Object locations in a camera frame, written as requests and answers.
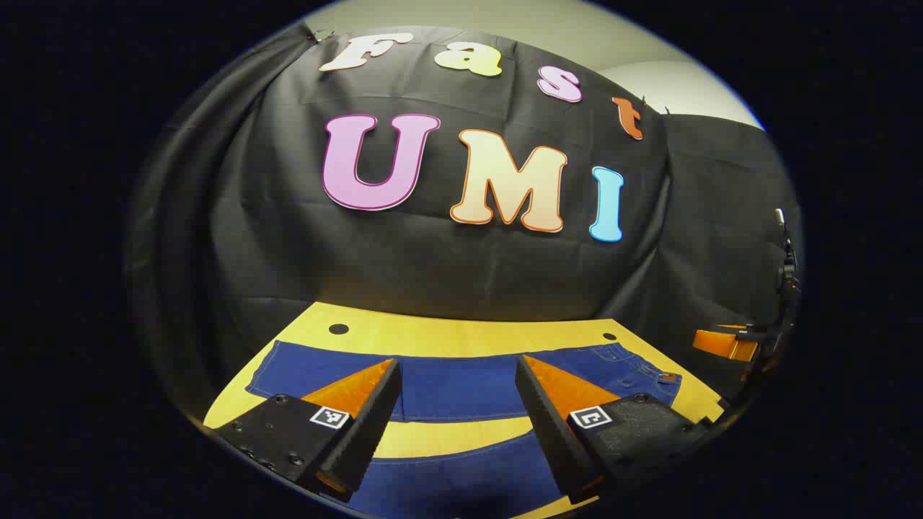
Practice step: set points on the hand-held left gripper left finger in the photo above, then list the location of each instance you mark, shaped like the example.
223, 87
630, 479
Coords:
375, 418

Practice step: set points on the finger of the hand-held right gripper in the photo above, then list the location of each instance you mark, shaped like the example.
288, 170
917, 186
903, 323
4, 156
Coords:
725, 344

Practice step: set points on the black backdrop cloth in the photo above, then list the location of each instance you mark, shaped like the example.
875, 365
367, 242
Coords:
469, 274

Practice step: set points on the blue jeans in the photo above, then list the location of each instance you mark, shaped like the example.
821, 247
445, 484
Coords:
447, 382

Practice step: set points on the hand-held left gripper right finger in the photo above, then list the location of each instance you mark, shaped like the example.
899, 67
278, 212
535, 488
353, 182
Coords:
548, 425

